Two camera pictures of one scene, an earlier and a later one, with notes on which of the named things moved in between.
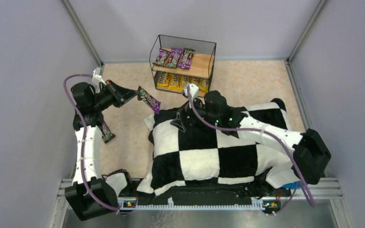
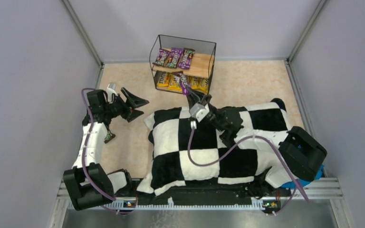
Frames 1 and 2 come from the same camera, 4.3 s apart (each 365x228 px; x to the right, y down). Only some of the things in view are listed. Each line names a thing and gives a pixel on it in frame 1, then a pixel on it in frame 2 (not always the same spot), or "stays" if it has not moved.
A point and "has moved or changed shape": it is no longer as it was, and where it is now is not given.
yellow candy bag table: x=202 y=84 stays
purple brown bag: x=107 y=135 stays
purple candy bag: x=152 y=104 has moved or changed shape
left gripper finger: x=124 y=99 -> x=134 y=114
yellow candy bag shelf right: x=174 y=82 stays
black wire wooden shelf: x=177 y=62 stays
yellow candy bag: x=191 y=80 stays
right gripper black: x=188 y=114 -> x=203 y=105
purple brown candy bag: x=187 y=55 stays
